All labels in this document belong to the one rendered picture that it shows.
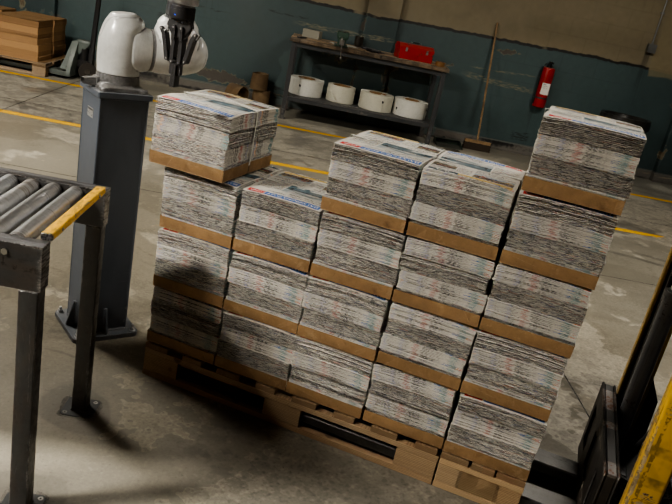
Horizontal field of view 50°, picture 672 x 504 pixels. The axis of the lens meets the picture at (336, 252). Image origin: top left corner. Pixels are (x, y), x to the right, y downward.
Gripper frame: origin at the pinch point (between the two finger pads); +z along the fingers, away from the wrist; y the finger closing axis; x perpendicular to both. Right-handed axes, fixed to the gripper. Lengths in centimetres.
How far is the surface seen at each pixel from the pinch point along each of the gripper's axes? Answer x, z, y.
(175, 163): -13.7, 31.0, 4.1
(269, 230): -17, 45, -32
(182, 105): -13.6, 11.3, 4.0
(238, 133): -20.7, 17.1, -13.8
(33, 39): -446, 78, 435
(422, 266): -18, 42, -85
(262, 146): -42, 24, -14
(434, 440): -17, 100, -103
